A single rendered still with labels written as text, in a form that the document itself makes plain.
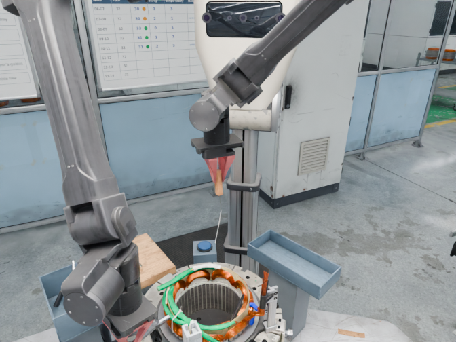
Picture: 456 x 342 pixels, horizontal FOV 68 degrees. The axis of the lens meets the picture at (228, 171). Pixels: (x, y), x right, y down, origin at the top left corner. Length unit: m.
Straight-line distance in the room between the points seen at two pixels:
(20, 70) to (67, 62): 2.20
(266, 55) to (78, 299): 0.47
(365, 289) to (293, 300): 1.55
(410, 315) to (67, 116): 2.30
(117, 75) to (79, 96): 2.24
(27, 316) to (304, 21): 2.33
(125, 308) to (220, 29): 0.69
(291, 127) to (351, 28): 0.91
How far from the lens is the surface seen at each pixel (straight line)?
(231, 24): 0.95
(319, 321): 1.24
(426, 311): 2.58
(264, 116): 0.98
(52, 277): 1.06
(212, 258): 1.05
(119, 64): 2.76
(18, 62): 2.74
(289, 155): 3.02
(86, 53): 2.76
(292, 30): 0.58
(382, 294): 2.58
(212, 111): 0.61
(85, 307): 0.51
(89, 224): 0.52
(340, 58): 3.10
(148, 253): 1.02
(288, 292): 1.04
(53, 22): 0.57
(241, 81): 0.66
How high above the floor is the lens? 1.70
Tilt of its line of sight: 26 degrees down
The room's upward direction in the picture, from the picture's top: straight up
